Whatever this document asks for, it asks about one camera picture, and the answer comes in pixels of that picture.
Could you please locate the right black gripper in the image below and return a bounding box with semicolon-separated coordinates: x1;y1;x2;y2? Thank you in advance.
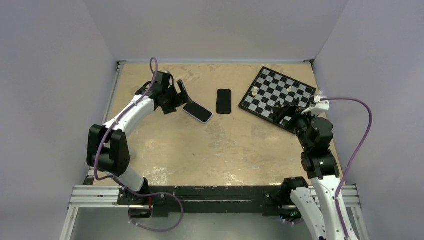
272;101;321;150

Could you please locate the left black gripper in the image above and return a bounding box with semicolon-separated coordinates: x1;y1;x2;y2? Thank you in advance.
161;80;192;114

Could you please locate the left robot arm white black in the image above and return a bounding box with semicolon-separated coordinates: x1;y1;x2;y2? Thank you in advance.
86;71;192;205

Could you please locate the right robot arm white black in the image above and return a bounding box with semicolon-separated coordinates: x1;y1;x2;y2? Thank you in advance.
270;103;358;240

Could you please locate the black phone on table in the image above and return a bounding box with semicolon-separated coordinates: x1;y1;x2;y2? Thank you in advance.
216;89;232;115

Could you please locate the black white chessboard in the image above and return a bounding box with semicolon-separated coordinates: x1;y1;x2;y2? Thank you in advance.
238;66;317;124

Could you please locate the white chess piece left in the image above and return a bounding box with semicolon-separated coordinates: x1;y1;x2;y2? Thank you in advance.
251;86;259;97

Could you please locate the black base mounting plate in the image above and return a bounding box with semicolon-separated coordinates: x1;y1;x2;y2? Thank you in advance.
117;185;302;222

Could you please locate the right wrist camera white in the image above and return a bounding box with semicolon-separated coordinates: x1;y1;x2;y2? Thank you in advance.
301;95;330;117

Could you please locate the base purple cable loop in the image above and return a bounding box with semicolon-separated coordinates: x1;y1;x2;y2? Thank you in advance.
128;192;184;233

